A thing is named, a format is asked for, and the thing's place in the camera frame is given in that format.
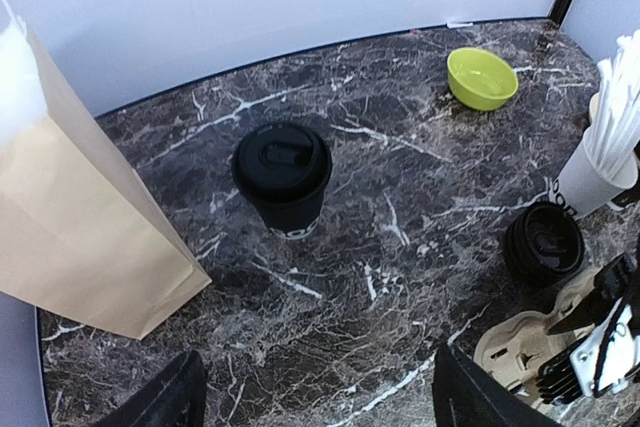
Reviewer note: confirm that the brown pulp cup carrier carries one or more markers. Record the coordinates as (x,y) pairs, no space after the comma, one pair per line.
(513,351)

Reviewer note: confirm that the stack of black lids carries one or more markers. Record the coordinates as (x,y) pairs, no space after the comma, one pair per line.
(543,245)

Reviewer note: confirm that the green bowl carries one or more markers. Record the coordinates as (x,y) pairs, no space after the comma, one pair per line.
(479,79)

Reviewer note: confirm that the single black lid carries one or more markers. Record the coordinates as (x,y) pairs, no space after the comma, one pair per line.
(281,162)

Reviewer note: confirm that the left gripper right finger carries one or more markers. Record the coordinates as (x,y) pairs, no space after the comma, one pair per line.
(464,395)

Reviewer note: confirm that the bundle of white wrapped straws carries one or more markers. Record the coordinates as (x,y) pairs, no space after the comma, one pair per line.
(614,131)

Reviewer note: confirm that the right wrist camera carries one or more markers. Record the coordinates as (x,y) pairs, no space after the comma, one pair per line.
(605,360)

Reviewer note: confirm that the brown paper bag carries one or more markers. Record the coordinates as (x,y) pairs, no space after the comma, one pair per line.
(81,235)

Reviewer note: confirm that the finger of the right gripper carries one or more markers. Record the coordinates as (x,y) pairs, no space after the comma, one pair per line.
(609,285)

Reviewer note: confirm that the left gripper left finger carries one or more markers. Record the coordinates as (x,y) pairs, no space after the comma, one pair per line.
(178,392)

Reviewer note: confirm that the black paper coffee cup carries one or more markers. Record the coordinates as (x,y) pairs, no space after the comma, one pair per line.
(293,220)

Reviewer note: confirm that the white cup holding straws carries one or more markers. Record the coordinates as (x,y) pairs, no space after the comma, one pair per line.
(580,189)

